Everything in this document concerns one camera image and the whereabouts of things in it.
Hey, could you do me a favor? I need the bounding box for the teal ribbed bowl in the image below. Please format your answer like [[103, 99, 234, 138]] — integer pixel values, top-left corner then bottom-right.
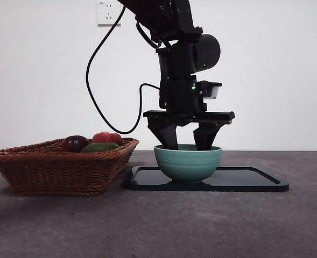
[[153, 144, 223, 184]]

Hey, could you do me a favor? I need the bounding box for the dark rectangular tray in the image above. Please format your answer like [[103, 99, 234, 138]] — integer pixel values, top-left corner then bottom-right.
[[124, 166, 290, 193]]

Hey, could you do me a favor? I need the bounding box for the red apple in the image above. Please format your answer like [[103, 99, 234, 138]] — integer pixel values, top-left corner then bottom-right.
[[92, 132, 123, 147]]

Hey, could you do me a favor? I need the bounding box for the green avocado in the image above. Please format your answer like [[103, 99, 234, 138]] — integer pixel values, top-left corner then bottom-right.
[[81, 142, 120, 153]]

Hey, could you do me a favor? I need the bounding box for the dark purple fruit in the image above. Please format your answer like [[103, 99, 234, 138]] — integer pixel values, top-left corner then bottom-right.
[[60, 135, 89, 153]]

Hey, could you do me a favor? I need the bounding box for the brown wicker basket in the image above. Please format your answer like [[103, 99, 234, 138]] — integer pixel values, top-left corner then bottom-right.
[[0, 137, 140, 196]]

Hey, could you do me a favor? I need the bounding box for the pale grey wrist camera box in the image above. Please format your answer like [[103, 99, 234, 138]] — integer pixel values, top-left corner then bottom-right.
[[201, 81, 223, 101]]

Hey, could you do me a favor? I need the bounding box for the black cable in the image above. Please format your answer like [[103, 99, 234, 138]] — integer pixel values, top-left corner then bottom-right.
[[86, 4, 161, 135]]

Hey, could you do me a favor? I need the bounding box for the white wall socket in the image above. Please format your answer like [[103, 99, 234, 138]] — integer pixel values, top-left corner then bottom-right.
[[97, 1, 122, 27]]

